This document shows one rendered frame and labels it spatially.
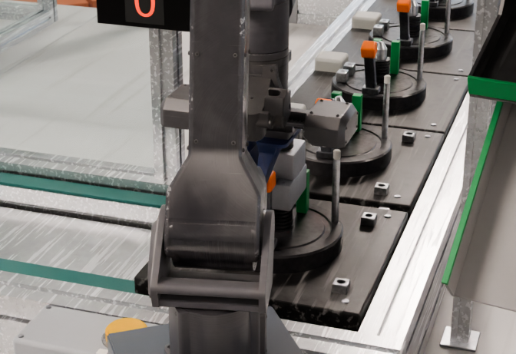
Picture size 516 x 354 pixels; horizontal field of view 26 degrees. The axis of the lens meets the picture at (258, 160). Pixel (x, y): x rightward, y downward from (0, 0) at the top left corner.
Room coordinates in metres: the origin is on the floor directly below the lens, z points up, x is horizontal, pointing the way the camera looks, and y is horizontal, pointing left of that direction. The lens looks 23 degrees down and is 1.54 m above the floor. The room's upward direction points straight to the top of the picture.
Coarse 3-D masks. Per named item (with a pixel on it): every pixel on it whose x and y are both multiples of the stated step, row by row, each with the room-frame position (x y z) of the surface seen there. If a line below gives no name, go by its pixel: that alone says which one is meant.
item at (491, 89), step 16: (512, 0) 1.05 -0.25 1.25; (512, 16) 1.05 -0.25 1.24; (496, 32) 1.01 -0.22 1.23; (512, 32) 1.03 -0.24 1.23; (496, 48) 1.01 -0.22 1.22; (512, 48) 1.00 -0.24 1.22; (480, 64) 0.97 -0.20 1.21; (496, 64) 0.99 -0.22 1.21; (512, 64) 0.99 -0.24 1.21; (480, 80) 0.95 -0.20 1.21; (496, 80) 0.94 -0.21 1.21; (512, 80) 0.97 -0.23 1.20; (480, 96) 0.96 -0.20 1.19; (496, 96) 0.95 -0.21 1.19; (512, 96) 0.94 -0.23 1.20
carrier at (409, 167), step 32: (352, 96) 1.36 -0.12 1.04; (384, 96) 1.34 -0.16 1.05; (384, 128) 1.34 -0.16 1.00; (320, 160) 1.27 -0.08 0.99; (352, 160) 1.27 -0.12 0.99; (384, 160) 1.29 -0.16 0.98; (416, 160) 1.31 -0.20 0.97; (320, 192) 1.22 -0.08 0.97; (352, 192) 1.22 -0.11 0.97; (416, 192) 1.22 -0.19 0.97
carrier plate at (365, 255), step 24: (360, 216) 1.15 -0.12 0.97; (384, 216) 1.15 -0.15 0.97; (360, 240) 1.09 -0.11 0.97; (384, 240) 1.09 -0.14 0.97; (336, 264) 1.04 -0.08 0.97; (360, 264) 1.04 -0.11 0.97; (384, 264) 1.04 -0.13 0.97; (144, 288) 1.01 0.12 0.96; (288, 288) 0.99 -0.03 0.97; (312, 288) 0.99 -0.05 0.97; (360, 288) 0.99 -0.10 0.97; (288, 312) 0.96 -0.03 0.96; (312, 312) 0.95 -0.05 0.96; (336, 312) 0.94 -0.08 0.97; (360, 312) 0.94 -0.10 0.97
